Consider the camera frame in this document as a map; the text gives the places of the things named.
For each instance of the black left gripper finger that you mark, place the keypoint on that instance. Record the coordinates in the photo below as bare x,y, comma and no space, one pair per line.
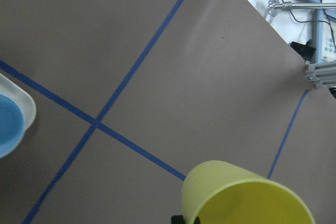
177,219

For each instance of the yellow plastic cup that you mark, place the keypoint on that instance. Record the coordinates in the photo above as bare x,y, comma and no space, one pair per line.
220,192

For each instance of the blue plastic cup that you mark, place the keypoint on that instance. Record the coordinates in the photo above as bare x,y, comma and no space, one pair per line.
12,125

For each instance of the cream plastic tray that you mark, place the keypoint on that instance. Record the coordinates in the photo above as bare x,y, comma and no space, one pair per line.
25,102

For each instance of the metal rod stand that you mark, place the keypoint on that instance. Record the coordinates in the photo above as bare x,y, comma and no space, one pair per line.
274,6

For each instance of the aluminium frame post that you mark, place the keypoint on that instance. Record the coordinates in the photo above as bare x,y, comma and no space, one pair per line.
321,75

